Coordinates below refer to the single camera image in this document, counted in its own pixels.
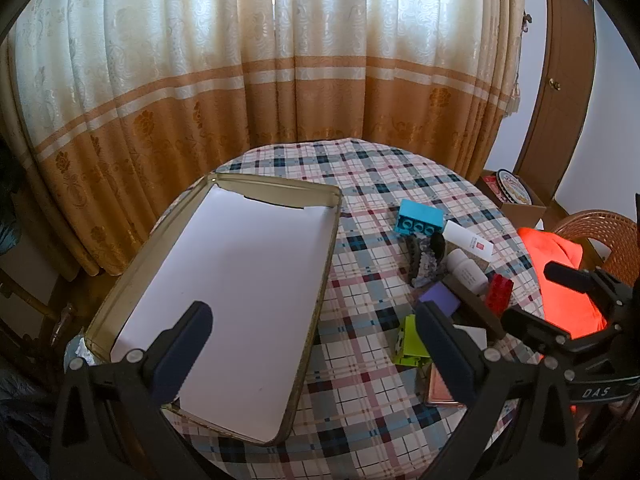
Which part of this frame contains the gold rectangular metal tin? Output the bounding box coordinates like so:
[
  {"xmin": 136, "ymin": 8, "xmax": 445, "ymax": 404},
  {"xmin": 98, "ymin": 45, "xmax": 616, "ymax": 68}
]
[{"xmin": 82, "ymin": 172, "xmax": 343, "ymax": 446}]

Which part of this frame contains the rose gold box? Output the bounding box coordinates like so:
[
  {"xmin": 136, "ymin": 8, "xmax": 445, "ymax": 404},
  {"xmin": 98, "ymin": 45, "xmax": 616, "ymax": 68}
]
[{"xmin": 425, "ymin": 362, "xmax": 463, "ymax": 407}]

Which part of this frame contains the cream and orange curtain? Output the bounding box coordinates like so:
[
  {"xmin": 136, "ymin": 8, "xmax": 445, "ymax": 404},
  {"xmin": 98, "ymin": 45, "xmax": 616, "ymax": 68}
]
[{"xmin": 0, "ymin": 0, "xmax": 526, "ymax": 276}]

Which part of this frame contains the orange cloth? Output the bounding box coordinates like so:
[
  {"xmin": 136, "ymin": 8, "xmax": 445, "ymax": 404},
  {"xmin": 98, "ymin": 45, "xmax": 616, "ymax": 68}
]
[{"xmin": 517, "ymin": 227, "xmax": 608, "ymax": 341}]

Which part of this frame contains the white paper liner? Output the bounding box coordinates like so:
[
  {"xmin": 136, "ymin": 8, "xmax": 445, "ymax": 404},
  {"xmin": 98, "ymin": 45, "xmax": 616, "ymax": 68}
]
[{"xmin": 109, "ymin": 184, "xmax": 335, "ymax": 445}]

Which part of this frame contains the blue toy brick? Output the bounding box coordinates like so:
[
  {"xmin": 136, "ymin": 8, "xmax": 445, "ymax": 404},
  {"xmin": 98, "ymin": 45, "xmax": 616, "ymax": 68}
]
[{"xmin": 393, "ymin": 199, "xmax": 446, "ymax": 236}]

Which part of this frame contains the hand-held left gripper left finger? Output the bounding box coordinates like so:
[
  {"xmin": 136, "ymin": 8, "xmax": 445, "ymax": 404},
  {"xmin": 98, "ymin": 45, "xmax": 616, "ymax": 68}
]
[{"xmin": 50, "ymin": 301, "xmax": 215, "ymax": 480}]

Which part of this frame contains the red toy brick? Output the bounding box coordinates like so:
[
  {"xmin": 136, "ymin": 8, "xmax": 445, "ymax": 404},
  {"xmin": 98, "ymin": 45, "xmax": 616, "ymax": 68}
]
[{"xmin": 484, "ymin": 274, "xmax": 514, "ymax": 317}]

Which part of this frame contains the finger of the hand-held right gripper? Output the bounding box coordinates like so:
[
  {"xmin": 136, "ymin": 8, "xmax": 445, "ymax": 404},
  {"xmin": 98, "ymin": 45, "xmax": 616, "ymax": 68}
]
[
  {"xmin": 544, "ymin": 261, "xmax": 633, "ymax": 311},
  {"xmin": 501, "ymin": 308, "xmax": 576, "ymax": 356}
]

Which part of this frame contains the white carton with red label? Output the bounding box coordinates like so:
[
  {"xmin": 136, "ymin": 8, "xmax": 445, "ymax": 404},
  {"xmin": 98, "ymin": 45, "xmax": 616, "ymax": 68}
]
[{"xmin": 442, "ymin": 220, "xmax": 495, "ymax": 263}]

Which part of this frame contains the cardboard box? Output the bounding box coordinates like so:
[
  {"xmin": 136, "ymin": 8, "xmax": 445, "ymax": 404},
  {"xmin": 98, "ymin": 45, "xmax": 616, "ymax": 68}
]
[{"xmin": 475, "ymin": 170, "xmax": 548, "ymax": 231}]

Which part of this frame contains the purple square box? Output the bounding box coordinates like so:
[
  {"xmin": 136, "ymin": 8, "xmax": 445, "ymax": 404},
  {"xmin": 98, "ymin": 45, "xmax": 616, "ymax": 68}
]
[{"xmin": 419, "ymin": 281, "xmax": 461, "ymax": 317}]

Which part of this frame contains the small white box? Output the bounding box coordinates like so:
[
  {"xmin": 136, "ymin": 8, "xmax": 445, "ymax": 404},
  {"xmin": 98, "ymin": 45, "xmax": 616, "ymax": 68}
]
[{"xmin": 452, "ymin": 324, "xmax": 487, "ymax": 351}]

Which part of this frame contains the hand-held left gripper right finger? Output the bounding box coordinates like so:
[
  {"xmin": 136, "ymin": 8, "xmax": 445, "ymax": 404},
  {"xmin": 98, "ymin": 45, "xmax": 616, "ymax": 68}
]
[{"xmin": 414, "ymin": 301, "xmax": 581, "ymax": 480}]

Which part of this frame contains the white pill bottle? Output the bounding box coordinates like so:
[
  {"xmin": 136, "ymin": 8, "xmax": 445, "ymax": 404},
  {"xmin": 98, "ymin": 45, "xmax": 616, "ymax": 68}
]
[{"xmin": 445, "ymin": 249, "xmax": 489, "ymax": 296}]

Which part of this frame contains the dark brown bar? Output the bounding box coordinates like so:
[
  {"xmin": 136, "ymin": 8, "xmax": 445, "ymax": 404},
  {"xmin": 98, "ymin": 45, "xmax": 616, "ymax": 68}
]
[{"xmin": 442, "ymin": 277, "xmax": 506, "ymax": 341}]

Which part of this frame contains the plaid tablecloth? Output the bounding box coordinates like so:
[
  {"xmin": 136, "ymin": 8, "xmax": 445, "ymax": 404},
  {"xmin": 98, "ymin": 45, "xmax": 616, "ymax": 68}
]
[{"xmin": 165, "ymin": 138, "xmax": 546, "ymax": 480}]

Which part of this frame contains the curtain tassel tie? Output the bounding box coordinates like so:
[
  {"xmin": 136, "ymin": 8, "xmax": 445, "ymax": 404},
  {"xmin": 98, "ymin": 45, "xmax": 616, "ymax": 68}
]
[{"xmin": 505, "ymin": 10, "xmax": 531, "ymax": 117}]

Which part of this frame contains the green toy brick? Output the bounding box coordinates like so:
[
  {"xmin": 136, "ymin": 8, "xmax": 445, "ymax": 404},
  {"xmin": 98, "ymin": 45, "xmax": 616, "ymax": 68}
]
[{"xmin": 392, "ymin": 315, "xmax": 432, "ymax": 367}]

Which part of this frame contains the brown wooden door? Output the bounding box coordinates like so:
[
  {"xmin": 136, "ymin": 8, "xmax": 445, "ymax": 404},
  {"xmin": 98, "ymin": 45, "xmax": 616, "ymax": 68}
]
[{"xmin": 514, "ymin": 0, "xmax": 598, "ymax": 201}]

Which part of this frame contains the brown wicker chair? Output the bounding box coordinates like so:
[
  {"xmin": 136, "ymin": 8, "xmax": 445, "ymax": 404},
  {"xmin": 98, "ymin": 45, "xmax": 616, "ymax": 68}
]
[{"xmin": 552, "ymin": 210, "xmax": 640, "ymax": 286}]

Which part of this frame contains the round cookie tin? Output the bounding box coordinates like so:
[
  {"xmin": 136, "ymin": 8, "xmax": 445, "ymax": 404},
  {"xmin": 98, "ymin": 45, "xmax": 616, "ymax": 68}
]
[{"xmin": 492, "ymin": 170, "xmax": 532, "ymax": 205}]

